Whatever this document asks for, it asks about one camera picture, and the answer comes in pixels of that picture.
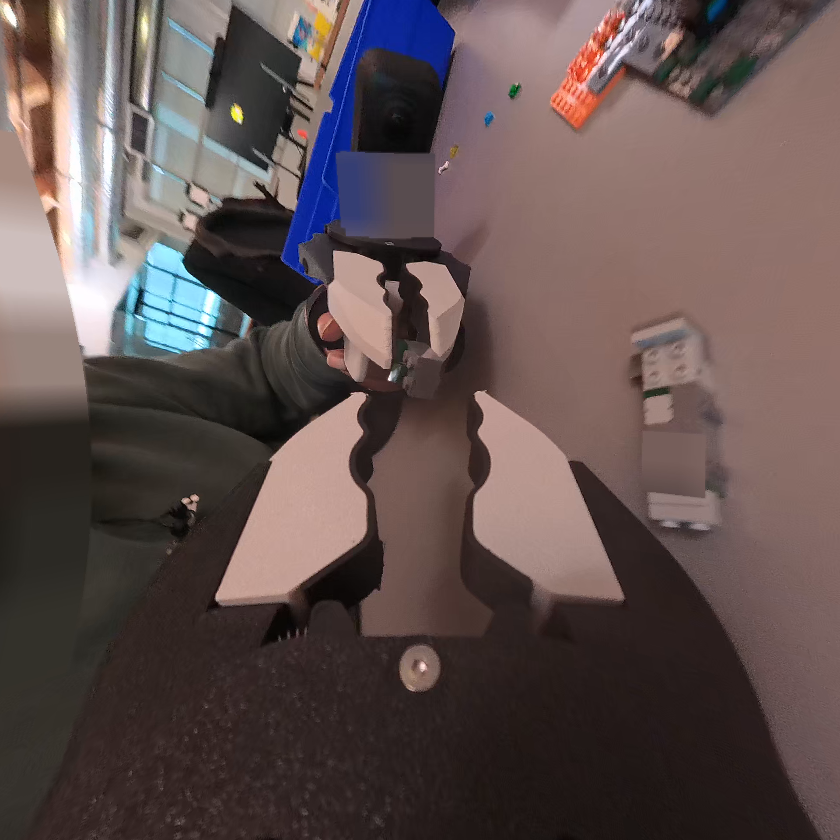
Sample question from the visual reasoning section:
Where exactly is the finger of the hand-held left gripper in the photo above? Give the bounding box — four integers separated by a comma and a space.
326, 250, 403, 383
409, 262, 464, 367

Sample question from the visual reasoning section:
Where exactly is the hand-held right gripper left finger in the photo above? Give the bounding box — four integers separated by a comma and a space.
214, 390, 384, 613

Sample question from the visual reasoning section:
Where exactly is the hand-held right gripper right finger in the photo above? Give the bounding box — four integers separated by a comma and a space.
465, 389, 626, 609

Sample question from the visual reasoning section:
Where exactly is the small grey green brick assembly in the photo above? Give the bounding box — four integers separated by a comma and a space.
388, 339, 442, 396

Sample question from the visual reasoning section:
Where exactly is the grey white brick column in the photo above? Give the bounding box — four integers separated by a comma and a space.
630, 315, 727, 534

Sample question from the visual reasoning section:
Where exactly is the person's left forearm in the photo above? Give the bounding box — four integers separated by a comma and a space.
84, 313, 347, 450

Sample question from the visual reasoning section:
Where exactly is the person's left hand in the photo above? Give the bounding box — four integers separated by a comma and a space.
310, 292, 355, 378

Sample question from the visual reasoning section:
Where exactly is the blue plastic bin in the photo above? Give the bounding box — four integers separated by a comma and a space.
281, 0, 455, 271

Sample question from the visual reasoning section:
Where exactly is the black monitor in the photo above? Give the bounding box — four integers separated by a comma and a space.
205, 6, 301, 166

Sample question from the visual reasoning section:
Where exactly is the orange brick plate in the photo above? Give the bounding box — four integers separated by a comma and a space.
552, 11, 632, 130

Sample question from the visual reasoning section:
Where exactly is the grey green brick tower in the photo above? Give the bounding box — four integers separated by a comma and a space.
584, 0, 825, 116

